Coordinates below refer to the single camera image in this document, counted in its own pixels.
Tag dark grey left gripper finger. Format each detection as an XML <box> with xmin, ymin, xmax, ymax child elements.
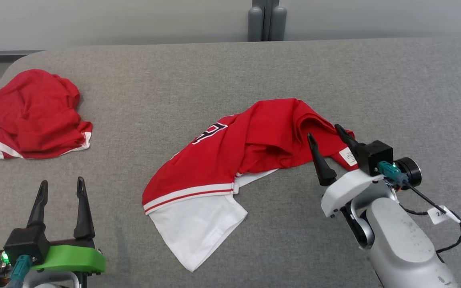
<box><xmin>27</xmin><ymin>180</ymin><xmax>49</xmax><ymax>230</ymax></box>
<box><xmin>73</xmin><ymin>176</ymin><xmax>96</xmax><ymax>240</ymax></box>

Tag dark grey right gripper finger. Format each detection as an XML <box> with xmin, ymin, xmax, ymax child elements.
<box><xmin>335</xmin><ymin>124</ymin><xmax>366</xmax><ymax>171</ymax></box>
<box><xmin>307</xmin><ymin>133</ymin><xmax>337</xmax><ymax>187</ymax></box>

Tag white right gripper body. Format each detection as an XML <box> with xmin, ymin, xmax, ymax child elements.
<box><xmin>321</xmin><ymin>168</ymin><xmax>396</xmax><ymax>219</ymax></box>

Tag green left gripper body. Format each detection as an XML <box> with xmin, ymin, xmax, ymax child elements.
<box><xmin>32</xmin><ymin>239</ymin><xmax>106</xmax><ymax>276</ymax></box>

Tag red and white jersey shirt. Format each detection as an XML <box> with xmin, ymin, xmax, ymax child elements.
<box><xmin>142</xmin><ymin>98</ymin><xmax>359</xmax><ymax>273</ymax></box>

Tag red shorts with white trim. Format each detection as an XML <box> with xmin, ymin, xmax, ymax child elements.
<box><xmin>0</xmin><ymin>69</ymin><xmax>94</xmax><ymax>160</ymax></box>

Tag grey fabric sofa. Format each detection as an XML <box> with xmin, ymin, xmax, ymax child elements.
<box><xmin>0</xmin><ymin>38</ymin><xmax>461</xmax><ymax>288</ymax></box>

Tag white paper cable tag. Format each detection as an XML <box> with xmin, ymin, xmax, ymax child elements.
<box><xmin>427</xmin><ymin>205</ymin><xmax>461</xmax><ymax>225</ymax></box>

